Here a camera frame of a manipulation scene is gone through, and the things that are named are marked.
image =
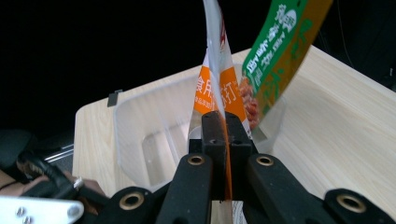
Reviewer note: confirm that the white orange packet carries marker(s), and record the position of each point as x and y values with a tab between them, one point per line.
230	90

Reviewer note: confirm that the clear plastic container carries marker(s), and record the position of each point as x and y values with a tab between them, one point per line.
140	124

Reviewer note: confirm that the black table edge clip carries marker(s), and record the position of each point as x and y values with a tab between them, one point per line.
114	98

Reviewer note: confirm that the green meat picture packet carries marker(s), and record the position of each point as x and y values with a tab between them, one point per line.
280	56

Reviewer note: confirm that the grey metal floor rail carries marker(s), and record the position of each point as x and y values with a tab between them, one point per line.
59	154

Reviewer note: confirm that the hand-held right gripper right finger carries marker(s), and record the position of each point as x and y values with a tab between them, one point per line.
239	140

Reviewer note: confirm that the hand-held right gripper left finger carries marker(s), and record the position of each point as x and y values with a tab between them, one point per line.
214	133

